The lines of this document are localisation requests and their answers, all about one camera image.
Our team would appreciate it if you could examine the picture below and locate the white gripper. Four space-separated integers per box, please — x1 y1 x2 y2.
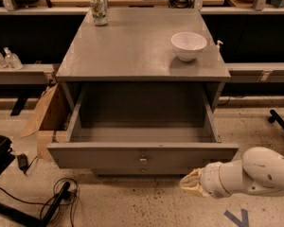
179 162 226 199

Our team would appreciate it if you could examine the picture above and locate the grey top drawer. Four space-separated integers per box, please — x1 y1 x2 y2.
48 82 239 169

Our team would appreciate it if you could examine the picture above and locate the grey drawer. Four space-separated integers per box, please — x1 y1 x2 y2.
48 82 239 169
92 167 192 175

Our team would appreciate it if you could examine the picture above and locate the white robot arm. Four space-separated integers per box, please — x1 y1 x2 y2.
179 147 284 199

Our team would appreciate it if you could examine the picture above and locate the grey bottom drawer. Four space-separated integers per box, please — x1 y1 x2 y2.
92 167 192 175

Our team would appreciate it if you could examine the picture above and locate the grey wooden drawer cabinet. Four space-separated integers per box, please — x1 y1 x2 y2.
56 7 231 176

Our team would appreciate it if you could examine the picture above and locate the black stand leg right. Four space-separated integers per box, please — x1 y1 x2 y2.
268 110 284 130

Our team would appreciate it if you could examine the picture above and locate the white ceramic bowl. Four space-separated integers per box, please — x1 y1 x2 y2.
171 32 207 61

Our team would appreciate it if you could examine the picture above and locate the brown cardboard box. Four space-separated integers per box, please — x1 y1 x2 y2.
20 84 70 160

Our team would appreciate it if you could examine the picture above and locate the black power adapter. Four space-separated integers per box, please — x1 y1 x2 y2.
17 154 28 174

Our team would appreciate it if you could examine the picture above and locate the black equipment base left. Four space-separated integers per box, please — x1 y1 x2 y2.
0 134 72 227

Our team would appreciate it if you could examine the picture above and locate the green white soda can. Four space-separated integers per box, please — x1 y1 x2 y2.
90 0 108 26

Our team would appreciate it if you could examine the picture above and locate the clear sanitizer bottle right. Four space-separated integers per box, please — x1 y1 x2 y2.
4 47 23 70

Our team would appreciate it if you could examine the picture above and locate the black floor cable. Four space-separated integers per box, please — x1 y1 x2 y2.
0 177 80 227

